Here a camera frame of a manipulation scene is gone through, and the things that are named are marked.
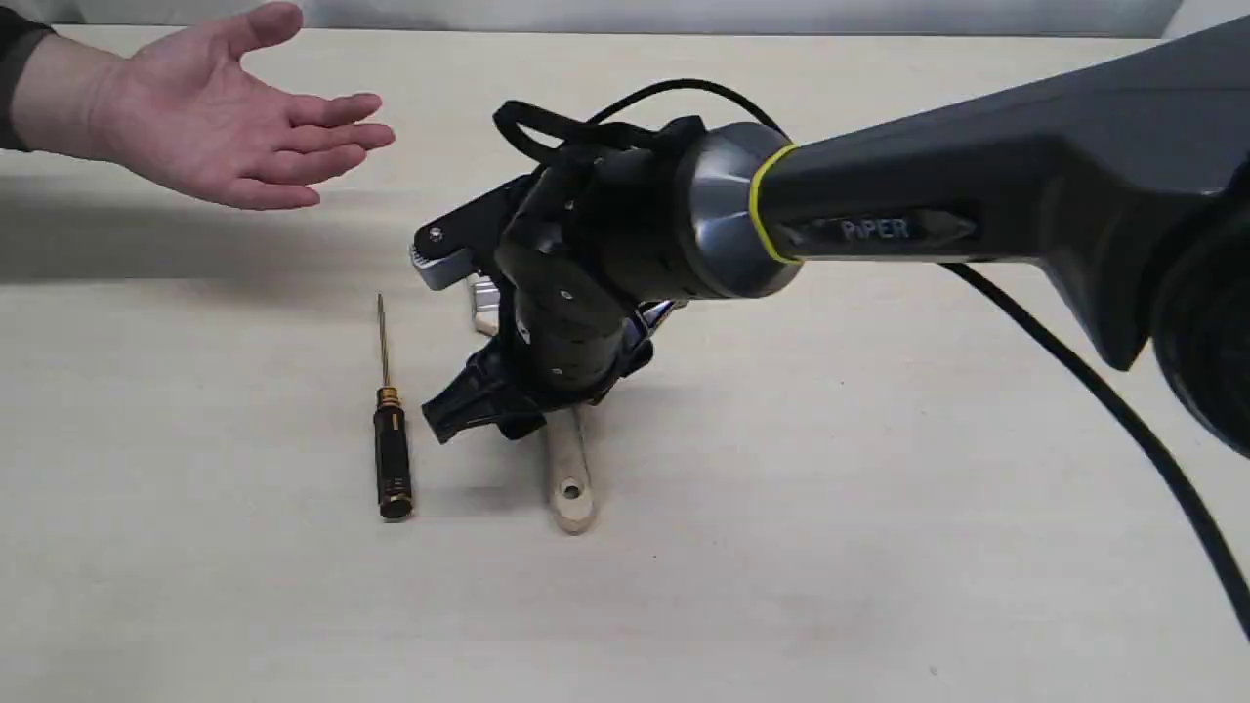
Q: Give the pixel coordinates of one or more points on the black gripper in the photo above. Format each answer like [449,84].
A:
[600,233]

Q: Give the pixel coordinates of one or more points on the wooden paint brush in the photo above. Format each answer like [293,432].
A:
[571,497]

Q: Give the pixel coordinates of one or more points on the black gold handled screwdriver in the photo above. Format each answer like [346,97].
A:
[391,444]

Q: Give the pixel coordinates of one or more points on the forearm in black sleeve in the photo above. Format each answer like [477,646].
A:
[51,91]

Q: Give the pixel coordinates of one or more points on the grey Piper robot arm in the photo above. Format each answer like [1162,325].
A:
[1125,182]

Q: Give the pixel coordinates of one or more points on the person's bare hand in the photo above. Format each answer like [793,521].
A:
[184,113]

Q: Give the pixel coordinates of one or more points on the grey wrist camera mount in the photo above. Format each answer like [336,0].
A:
[464,241]

